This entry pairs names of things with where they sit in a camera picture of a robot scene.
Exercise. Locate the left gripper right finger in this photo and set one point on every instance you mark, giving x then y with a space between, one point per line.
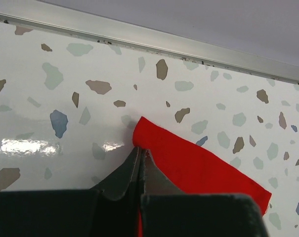
166 211

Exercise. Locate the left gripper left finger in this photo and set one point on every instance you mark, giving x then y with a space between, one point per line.
108 209

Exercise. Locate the red t shirt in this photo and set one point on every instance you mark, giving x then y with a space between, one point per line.
193 169

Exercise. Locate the aluminium table edge strip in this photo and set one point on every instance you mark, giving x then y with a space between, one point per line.
173 46

